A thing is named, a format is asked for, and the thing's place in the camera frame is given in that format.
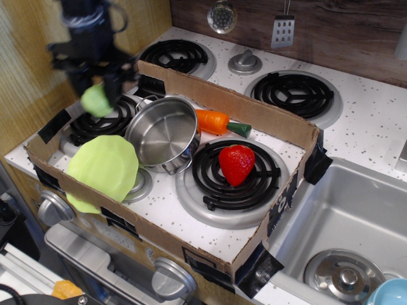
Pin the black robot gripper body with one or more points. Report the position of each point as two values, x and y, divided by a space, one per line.
91 49

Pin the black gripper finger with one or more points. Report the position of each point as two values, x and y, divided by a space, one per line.
80 81
112 88

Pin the light green toy broccoli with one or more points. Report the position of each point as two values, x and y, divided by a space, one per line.
95 102

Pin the front left black burner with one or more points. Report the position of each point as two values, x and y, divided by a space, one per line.
87 127

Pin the black burner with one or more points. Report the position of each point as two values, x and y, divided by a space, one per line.
303 93
181 55
207 196
87 127

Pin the brown cardboard fence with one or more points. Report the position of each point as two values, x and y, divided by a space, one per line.
249 266

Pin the stainless steel toy pot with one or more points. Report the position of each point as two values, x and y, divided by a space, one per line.
165 135

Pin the rear left black burner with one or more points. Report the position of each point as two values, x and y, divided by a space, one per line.
181 55

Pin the light green plastic plate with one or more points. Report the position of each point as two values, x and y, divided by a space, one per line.
108 164

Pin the small silver stovetop disc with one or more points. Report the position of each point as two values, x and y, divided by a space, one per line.
142 187

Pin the orange toy carrot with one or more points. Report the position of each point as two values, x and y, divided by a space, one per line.
218 123

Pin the hanging silver strainer ladle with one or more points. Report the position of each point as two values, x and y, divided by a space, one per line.
222 17

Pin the left silver oven knob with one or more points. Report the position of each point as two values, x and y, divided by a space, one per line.
53 209

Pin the silver oven knob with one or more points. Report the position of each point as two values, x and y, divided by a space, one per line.
53 209
170 281

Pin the silver stovetop knob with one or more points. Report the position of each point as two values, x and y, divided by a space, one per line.
245 63

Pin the front right black burner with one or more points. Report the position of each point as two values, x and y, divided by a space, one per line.
207 196

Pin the red toy strawberry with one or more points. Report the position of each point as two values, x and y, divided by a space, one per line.
236 163

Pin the hanging silver slotted spatula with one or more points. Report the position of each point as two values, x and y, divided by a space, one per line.
283 28

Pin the rear right black burner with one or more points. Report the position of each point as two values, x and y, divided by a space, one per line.
303 93

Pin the right silver oven knob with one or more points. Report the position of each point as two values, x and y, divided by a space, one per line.
170 281

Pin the orange cloth piece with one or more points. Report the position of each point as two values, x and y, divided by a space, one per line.
65 289

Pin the silver toy sink basin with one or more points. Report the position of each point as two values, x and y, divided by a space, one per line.
351 208

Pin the steel pot lid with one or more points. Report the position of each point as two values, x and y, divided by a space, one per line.
344 275

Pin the light blue bowl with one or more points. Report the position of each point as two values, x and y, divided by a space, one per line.
392 292

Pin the silver oven door handle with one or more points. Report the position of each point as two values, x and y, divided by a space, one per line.
110 279

